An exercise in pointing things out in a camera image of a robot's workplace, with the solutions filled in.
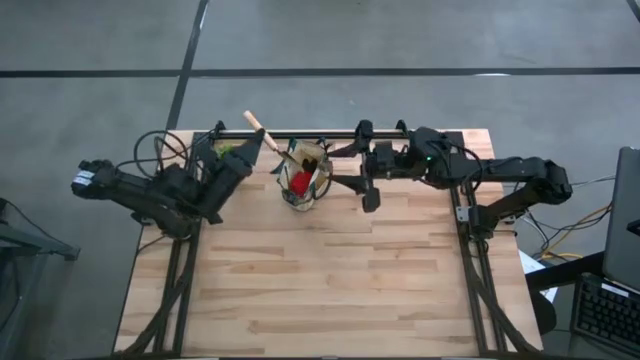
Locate yellow cable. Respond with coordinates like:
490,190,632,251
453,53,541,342
541,201,614,262

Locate red garden tool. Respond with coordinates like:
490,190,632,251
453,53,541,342
289,170,314,198

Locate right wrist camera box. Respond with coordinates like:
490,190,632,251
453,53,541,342
373,141,398,164

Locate grey metal cart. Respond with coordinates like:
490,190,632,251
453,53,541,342
0,196,82,354

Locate black side desk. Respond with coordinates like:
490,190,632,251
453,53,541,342
523,250,607,292

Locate black keyboard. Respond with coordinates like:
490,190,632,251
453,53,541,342
569,273,640,357

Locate grey laptop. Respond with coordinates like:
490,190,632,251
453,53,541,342
601,145,640,294

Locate black round stool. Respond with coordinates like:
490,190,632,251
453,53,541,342
528,289,558,337

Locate wooden handled garden trowel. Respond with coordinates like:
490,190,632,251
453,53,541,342
242,110,307,169

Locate white paper sheet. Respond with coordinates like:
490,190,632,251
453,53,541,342
517,248,559,304

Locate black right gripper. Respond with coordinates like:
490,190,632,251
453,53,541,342
327,119,419,214

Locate black looped cable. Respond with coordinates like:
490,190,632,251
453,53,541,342
131,129,192,181

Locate beige garden bag green handles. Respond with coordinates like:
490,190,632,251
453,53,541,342
272,138,335,213

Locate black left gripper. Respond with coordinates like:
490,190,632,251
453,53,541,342
196,128,267,225

